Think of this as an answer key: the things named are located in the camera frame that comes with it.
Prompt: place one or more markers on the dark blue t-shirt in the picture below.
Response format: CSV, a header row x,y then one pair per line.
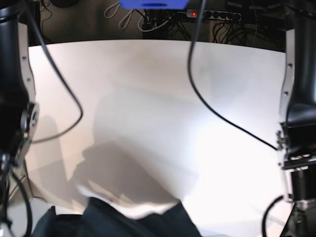
x,y
100,219

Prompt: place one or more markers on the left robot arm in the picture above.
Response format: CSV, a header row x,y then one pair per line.
x,y
296,139

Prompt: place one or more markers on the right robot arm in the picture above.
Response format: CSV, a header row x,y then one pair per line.
x,y
19,111

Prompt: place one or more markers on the black power strip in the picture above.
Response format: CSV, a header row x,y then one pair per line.
x,y
215,15

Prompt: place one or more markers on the blue box at top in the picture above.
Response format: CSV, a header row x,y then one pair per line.
x,y
154,4

